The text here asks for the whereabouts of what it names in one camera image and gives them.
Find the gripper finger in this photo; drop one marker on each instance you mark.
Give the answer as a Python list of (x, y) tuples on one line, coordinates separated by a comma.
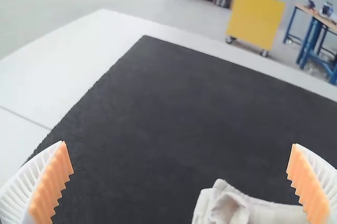
[(316, 189), (26, 195)]

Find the pale towel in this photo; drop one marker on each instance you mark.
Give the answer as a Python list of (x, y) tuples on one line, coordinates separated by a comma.
[(231, 205)]

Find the black mat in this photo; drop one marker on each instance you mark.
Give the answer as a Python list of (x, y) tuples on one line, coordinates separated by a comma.
[(184, 116)]

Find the yellow wheeled cabinet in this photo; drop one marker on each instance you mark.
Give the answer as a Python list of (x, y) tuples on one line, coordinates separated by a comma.
[(252, 18)]

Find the blue workbench frame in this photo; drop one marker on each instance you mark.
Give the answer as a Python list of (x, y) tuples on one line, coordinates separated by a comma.
[(312, 31)]

